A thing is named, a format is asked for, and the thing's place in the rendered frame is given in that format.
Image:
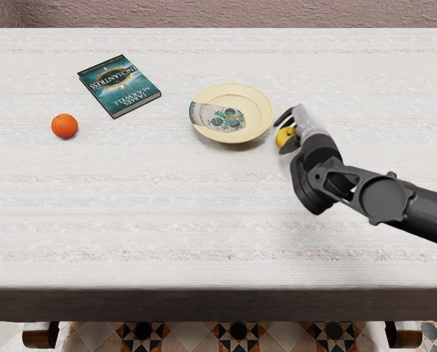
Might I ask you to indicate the cream plate with teal pattern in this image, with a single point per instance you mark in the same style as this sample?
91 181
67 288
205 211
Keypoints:
237 116

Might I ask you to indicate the yellow fruit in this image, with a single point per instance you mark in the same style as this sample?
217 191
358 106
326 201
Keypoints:
284 136

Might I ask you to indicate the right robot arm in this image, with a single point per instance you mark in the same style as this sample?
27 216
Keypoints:
369 190

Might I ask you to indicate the orange fruit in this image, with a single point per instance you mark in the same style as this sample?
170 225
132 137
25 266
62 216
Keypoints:
64 125

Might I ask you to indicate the teal paperback book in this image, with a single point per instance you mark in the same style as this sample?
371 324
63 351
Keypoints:
119 85

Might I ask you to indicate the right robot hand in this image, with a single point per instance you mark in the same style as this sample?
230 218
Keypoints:
307 120

